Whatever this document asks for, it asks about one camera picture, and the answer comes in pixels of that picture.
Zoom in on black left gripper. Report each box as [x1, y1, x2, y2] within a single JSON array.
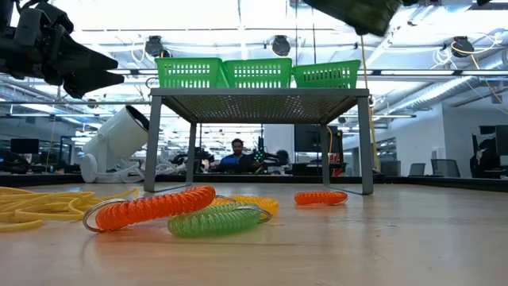
[[0, 10, 125, 99]]

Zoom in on yellow hanging cable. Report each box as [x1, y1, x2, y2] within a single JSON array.
[[359, 34, 381, 172]]

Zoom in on grey office chair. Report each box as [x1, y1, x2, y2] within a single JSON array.
[[430, 158, 462, 179], [408, 162, 427, 178]]

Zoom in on small black monitor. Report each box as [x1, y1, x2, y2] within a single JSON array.
[[10, 137, 40, 156]]

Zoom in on white cylindrical device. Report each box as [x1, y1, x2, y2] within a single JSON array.
[[80, 105, 151, 184]]

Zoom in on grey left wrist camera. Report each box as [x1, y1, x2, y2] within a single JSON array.
[[13, 7, 44, 48]]

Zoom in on yellow coil keychain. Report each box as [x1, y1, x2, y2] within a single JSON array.
[[210, 194, 280, 218]]

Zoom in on yellow green crayon box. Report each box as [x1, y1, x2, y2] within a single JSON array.
[[303, 0, 402, 37]]

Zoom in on black ceiling cord reel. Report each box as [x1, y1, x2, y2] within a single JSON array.
[[450, 36, 475, 59], [144, 35, 172, 60], [271, 34, 292, 57]]

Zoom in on grey perforated metal shelf riser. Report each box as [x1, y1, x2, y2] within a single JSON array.
[[142, 87, 375, 196]]

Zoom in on green coil keychain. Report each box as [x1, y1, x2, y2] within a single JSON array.
[[167, 202, 273, 239]]

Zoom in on black monitor edge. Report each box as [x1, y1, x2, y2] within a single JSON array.
[[495, 123, 508, 157]]

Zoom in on green slotted plastic basket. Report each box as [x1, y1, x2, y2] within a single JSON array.
[[292, 59, 362, 89], [221, 57, 294, 89], [154, 57, 229, 89]]

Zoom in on long orange coil keychain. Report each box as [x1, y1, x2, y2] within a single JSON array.
[[82, 184, 217, 234]]

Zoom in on short orange coil keychain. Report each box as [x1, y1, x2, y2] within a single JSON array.
[[294, 190, 349, 207]]

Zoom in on person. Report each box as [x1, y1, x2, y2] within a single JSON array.
[[217, 137, 257, 174]]

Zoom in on large black monitor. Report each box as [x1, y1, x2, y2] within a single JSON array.
[[294, 123, 344, 154]]

